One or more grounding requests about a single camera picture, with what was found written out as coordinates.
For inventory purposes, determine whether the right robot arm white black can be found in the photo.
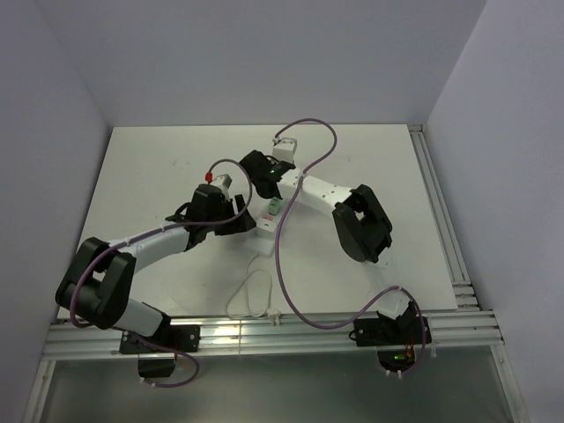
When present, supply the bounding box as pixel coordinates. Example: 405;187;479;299
240;150;430;345

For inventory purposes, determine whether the green plug adapter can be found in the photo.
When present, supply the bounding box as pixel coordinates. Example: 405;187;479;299
267;197;282;216

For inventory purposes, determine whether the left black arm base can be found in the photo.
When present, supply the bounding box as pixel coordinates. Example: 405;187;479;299
119;324;201;388

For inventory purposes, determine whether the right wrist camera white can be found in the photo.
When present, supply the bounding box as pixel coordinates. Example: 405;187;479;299
271;137;298;164

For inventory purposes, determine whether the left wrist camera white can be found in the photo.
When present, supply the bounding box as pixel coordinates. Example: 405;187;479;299
204;172;232;198

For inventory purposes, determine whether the aluminium frame rail front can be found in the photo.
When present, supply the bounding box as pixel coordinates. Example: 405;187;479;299
41;310;504;361

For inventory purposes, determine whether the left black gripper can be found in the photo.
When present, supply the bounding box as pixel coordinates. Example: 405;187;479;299
205;195;256;236

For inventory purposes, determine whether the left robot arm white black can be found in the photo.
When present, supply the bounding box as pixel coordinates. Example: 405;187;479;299
55;183;256;352

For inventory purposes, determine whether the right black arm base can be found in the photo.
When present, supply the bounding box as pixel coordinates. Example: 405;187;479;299
348;301;432;373

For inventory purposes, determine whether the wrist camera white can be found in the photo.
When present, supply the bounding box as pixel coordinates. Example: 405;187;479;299
204;172;232;198
271;137;298;164

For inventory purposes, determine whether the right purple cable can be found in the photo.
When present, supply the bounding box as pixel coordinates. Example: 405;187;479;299
272;117;428;375

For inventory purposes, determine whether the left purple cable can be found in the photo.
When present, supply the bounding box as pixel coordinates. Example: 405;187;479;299
69;159;253;389

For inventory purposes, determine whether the purple cable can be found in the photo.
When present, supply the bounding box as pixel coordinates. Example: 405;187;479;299
272;117;428;375
69;159;253;389

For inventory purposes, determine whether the white colourful power strip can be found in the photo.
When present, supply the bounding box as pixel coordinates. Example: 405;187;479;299
244;199;288;257

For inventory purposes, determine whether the aluminium frame rail right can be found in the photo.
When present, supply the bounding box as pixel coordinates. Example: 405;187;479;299
408;125;480;311

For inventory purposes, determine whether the white square plug adapter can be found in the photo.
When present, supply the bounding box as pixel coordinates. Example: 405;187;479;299
256;219;278;240

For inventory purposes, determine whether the aluminium frame rail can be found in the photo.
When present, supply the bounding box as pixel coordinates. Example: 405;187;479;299
41;310;504;361
408;125;480;311

